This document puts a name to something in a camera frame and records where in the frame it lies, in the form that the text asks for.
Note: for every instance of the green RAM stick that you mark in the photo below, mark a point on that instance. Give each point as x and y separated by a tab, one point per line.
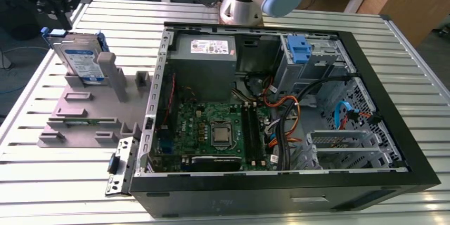
91	121

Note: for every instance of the grey power supply unit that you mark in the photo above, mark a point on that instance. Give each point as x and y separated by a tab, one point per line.
203	77

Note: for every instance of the black RAM slot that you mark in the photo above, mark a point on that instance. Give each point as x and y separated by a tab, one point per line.
258	135

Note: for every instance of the silver CPU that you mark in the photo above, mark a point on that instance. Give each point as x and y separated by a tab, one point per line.
222	134

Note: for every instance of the silver drive cage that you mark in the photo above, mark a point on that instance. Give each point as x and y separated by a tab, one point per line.
317	74

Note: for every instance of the black PC case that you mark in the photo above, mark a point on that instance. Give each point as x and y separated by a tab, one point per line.
246	198

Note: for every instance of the hard disk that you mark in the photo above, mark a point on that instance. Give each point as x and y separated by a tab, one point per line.
82	61

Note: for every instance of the CPU socket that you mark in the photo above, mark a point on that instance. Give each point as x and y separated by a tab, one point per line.
225	145

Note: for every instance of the black graphics card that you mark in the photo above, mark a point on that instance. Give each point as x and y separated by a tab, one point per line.
214	163

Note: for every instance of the blue drive cage latch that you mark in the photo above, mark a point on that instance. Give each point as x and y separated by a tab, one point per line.
298	48

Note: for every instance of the metal disk bay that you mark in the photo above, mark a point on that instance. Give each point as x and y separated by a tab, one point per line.
348	135

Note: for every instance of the green motherboard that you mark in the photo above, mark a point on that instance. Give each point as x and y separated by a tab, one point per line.
197	119

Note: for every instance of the black bin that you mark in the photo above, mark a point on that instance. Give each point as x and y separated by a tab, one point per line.
18	27

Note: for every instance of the blue VGA connector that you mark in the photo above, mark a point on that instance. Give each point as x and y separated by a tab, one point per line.
113	163

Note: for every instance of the grey parts rack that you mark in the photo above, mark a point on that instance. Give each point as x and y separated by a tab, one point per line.
106	109

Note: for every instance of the silver rear latch bracket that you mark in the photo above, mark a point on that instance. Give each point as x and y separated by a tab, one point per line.
123	183

